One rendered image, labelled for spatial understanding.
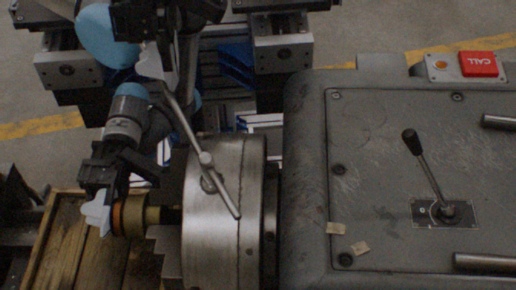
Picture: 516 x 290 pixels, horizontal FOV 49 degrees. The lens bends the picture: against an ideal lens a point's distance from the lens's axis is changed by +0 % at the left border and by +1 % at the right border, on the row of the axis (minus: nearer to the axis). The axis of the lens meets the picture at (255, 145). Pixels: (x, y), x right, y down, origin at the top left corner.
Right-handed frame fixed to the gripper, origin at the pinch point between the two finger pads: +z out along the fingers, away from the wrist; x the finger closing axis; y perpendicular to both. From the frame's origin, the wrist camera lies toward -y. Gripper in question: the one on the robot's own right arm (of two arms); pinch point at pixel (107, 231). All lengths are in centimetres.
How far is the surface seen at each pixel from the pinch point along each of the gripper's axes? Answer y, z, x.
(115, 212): -1.7, -2.0, 3.2
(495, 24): -140, -194, -108
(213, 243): -20.9, 7.8, 11.1
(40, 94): 89, -136, -108
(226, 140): -21.7, -10.2, 14.4
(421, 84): -55, -21, 18
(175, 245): -13.3, 3.7, 2.7
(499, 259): -61, 13, 20
